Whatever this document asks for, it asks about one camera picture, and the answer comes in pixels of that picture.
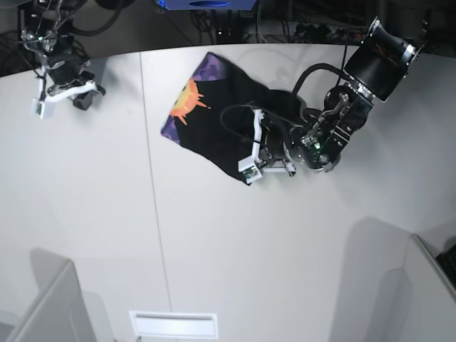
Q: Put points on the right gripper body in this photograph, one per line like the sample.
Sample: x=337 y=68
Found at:
x=66 y=73

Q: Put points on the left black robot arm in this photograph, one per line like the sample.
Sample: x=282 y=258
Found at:
x=373 y=72

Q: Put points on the grey right partition panel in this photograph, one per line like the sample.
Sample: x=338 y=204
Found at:
x=415 y=302

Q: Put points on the grey partition panel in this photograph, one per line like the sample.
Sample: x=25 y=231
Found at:
x=60 y=311
x=415 y=302

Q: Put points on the black T-shirt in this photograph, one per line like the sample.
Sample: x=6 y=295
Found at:
x=213 y=114

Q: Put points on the white slotted table grommet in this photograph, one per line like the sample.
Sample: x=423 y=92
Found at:
x=175 y=325

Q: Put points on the grey left partition panel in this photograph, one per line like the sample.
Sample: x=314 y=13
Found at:
x=60 y=311

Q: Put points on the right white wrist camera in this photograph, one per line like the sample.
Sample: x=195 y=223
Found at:
x=43 y=105

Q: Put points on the black keyboard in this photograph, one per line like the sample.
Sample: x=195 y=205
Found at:
x=447 y=262

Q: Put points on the blue box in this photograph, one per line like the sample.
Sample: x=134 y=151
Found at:
x=181 y=5

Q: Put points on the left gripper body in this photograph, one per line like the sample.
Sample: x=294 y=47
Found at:
x=282 y=148

